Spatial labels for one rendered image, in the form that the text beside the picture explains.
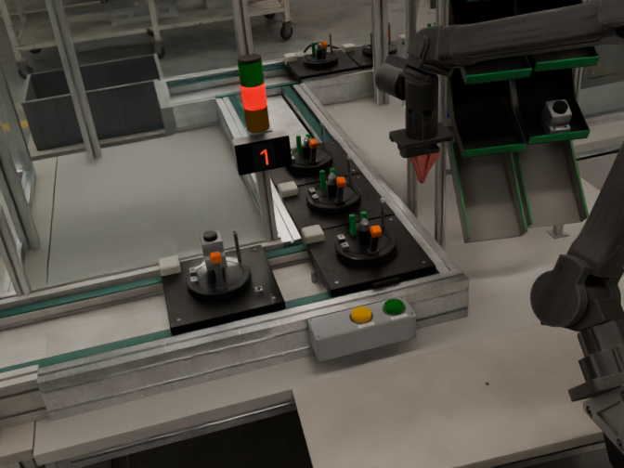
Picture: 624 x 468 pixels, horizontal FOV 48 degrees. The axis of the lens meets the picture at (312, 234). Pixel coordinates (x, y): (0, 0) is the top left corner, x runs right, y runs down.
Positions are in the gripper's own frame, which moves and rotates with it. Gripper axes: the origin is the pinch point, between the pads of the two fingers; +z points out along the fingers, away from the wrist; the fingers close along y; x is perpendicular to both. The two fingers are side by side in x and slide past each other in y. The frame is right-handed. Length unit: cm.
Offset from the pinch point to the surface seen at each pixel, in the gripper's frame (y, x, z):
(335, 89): -23, -136, 35
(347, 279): 12.8, -9.1, 26.6
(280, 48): -75, -495, 133
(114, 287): 62, -29, 29
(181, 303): 48, -14, 27
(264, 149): 24.3, -28.5, 2.1
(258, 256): 29.1, -25.6, 26.9
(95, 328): 67, -20, 32
